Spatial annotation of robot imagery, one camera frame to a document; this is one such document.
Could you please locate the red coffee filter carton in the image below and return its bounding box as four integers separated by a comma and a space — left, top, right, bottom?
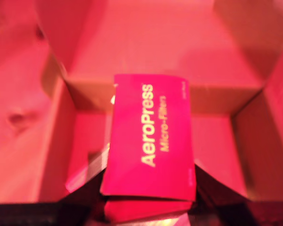
100, 73, 197, 223

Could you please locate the open cardboard box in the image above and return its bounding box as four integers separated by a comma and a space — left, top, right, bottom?
34, 0, 283, 205

